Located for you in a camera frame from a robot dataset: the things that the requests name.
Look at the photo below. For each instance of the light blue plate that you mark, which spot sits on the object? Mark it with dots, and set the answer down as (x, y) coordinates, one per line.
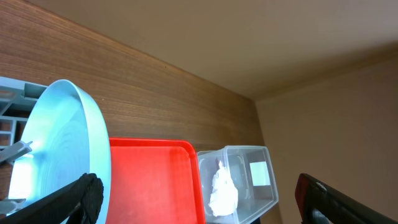
(68, 137)

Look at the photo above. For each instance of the clear plastic bin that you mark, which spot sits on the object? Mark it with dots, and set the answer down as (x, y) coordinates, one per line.
(251, 170)

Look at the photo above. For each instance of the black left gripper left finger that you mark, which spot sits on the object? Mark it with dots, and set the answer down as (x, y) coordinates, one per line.
(77, 202)

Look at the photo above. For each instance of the grey dishwasher rack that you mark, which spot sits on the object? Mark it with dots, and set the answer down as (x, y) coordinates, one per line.
(18, 99)

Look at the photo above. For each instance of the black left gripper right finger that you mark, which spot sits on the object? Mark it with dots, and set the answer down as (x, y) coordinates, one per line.
(319, 203)

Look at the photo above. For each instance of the white napkin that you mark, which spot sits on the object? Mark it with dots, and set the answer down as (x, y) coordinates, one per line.
(224, 195)

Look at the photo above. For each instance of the red plastic tray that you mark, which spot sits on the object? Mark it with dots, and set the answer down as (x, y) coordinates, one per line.
(154, 181)

